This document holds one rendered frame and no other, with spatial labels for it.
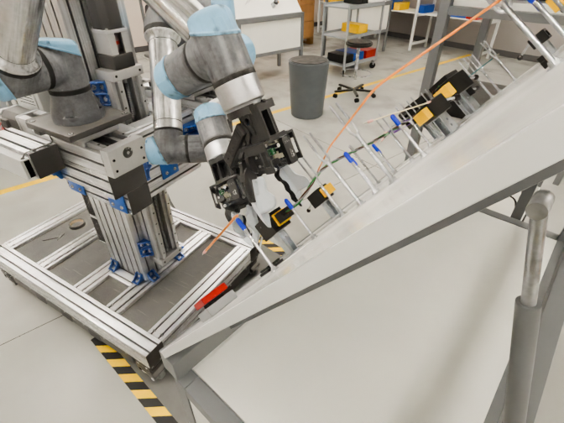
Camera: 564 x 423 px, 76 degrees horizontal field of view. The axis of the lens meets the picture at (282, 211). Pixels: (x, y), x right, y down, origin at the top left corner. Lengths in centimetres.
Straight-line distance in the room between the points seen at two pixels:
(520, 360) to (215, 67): 55
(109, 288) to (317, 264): 182
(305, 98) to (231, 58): 364
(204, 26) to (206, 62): 5
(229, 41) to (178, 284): 150
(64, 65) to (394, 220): 112
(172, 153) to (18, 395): 146
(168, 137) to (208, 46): 42
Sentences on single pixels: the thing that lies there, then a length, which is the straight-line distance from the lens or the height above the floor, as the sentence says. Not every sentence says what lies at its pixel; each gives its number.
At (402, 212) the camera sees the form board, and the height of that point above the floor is 147.
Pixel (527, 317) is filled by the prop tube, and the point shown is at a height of 131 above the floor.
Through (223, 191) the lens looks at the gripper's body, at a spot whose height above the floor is 116.
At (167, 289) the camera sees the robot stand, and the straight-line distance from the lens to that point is 194.
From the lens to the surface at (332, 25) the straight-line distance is 729.
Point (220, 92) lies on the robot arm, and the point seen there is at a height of 140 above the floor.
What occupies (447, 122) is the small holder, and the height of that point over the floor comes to 134.
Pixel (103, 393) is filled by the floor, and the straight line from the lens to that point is 195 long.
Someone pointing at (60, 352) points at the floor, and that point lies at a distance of 218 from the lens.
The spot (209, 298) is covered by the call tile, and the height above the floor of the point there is 113.
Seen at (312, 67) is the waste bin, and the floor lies 59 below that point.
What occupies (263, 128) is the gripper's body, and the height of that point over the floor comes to 136.
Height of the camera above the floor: 159
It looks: 36 degrees down
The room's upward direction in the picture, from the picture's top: straight up
